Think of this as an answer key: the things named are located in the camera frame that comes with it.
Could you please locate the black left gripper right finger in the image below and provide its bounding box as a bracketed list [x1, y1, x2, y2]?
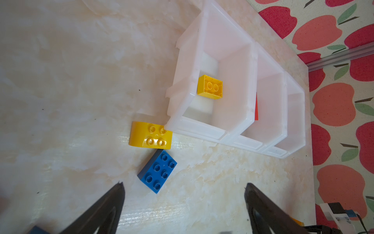
[244, 183, 308, 234]

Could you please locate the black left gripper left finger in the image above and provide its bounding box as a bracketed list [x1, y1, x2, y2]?
[62, 182, 125, 234]

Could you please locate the white bin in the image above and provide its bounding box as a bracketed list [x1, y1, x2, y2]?
[165, 1, 258, 144]
[263, 73, 306, 159]
[231, 43, 287, 154]

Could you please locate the red brick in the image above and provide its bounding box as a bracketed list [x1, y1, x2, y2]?
[255, 93, 259, 121]

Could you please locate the yellow square brick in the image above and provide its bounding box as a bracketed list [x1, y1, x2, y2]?
[197, 75, 223, 99]

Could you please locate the small blue brick left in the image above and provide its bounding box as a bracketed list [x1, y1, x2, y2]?
[27, 226, 49, 234]

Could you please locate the yellow curved brick upper left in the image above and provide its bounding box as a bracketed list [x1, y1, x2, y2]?
[129, 121, 173, 150]

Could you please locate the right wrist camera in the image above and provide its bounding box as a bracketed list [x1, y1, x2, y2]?
[319, 202, 359, 234]

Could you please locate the right aluminium corner post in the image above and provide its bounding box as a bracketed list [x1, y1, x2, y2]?
[307, 42, 374, 72]

